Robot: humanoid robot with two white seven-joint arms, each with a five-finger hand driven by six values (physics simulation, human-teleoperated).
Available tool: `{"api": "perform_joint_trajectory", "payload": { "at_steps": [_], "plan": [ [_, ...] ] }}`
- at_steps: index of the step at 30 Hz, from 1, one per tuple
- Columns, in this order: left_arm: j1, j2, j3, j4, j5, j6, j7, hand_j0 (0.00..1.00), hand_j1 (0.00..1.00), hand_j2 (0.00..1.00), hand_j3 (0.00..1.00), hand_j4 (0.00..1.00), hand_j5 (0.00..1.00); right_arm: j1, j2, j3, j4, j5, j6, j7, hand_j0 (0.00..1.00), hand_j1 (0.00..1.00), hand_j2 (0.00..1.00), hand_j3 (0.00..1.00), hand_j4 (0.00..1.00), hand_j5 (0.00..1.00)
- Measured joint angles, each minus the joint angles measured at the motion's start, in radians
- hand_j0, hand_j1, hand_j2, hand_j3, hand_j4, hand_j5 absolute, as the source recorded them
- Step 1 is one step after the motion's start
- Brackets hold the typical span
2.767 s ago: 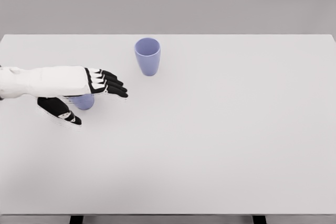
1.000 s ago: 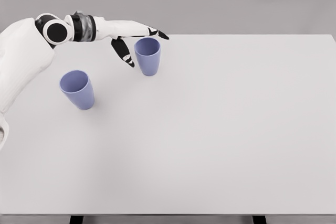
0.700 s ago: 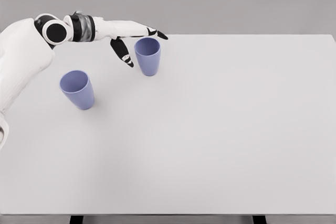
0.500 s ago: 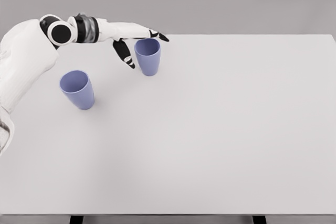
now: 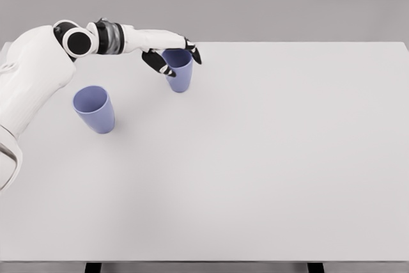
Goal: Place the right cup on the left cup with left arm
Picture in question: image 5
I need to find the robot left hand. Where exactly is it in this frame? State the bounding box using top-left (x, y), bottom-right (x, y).
top-left (141, 29), bottom-right (203, 78)

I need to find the blue plastic cup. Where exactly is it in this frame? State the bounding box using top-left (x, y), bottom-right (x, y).
top-left (161, 49), bottom-right (194, 93)
top-left (72, 85), bottom-right (116, 135)

